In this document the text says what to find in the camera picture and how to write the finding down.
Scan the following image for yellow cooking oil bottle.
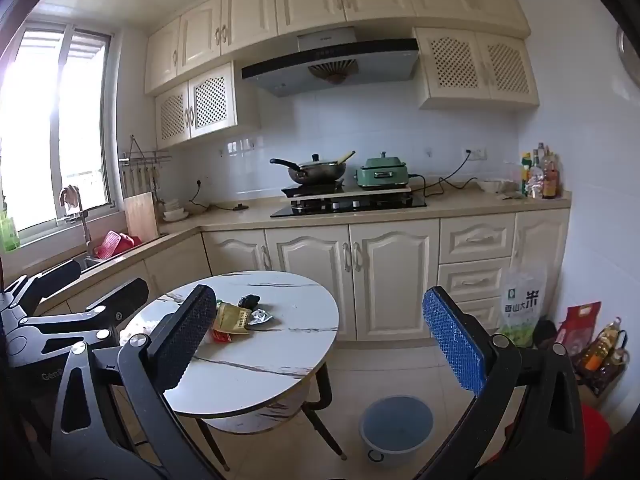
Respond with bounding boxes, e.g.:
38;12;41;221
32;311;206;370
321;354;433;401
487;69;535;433
580;317;625;372

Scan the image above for round grey wall fixture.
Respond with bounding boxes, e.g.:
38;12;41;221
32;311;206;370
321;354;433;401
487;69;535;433
616;25;640;86

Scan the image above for steel sink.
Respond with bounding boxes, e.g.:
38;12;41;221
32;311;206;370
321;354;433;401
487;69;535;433
75;254;113;273

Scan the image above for kitchen window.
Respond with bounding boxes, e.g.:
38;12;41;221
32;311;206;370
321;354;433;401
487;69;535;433
0;20;118;241

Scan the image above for yellow-green snack packet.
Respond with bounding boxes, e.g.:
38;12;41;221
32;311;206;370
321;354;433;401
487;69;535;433
212;302;253;333

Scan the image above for white green rice bag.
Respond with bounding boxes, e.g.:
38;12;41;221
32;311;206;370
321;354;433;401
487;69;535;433
500;265;547;347

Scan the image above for cream lower kitchen cabinets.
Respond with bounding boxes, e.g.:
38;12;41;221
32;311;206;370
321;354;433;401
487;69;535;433
0;187;572;343

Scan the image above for green bottle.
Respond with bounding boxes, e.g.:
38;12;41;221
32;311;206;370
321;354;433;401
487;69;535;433
0;205;22;254

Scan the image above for wooden cutting board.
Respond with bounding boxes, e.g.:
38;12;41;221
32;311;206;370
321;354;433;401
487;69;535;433
123;191;160;242

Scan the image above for cream lattice-door cabinet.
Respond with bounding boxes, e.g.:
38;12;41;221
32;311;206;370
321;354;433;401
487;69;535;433
414;27;540;111
155;61;261;150

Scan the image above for stack of white bowls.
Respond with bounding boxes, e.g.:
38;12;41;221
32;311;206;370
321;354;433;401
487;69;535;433
162;199;191;222

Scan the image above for green electric cooker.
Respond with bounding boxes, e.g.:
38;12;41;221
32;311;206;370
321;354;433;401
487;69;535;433
356;151;412;189

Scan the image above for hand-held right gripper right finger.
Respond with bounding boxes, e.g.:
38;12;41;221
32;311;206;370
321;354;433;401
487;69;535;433
415;286;586;480

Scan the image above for black power cable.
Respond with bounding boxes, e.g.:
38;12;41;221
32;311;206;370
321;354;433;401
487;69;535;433
410;150;481;199

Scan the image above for steel kitchen faucet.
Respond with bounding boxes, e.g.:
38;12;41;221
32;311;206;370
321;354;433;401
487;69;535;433
59;185;95;261

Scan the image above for round white marble table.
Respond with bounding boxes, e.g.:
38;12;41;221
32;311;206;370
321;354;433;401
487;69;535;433
121;270;347;471

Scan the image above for black induction cooker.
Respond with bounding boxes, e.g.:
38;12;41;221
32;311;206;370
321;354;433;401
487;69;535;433
281;178;347;199

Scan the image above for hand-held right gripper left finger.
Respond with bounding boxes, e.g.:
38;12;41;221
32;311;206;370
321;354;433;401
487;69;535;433
50;284;223;480

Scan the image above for grey-blue plastic bin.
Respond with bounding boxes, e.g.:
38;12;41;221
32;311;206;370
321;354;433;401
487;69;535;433
360;395;434;462

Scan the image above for red food bag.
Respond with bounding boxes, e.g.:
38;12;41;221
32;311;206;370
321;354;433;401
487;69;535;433
557;301;602;356

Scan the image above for wall utensil rack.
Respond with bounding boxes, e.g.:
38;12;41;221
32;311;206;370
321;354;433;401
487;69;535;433
118;135;172;196

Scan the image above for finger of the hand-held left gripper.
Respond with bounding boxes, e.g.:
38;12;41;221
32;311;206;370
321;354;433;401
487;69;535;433
20;277;151;356
0;259;83;317

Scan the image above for black wok with lid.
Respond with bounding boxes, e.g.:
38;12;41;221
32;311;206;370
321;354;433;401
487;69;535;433
270;152;348;186

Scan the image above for grey range hood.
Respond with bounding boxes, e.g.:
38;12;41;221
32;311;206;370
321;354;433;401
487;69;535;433
241;30;420;98

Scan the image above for red plastic stool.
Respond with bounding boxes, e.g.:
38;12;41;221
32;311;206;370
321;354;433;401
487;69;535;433
580;405;613;478

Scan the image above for cream upper wall cabinets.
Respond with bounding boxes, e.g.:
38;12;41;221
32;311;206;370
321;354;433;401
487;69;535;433
145;0;531;96

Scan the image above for black gas stove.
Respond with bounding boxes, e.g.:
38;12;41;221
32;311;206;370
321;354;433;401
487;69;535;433
270;192;428;219

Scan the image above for red drain basket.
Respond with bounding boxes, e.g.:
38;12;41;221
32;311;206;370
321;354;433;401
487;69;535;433
95;230;143;260

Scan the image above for black plug cable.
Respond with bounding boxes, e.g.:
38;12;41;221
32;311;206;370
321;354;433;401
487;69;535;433
187;178;251;211

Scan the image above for cluster of condiment bottles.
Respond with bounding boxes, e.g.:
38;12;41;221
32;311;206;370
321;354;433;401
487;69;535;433
520;142;560;200

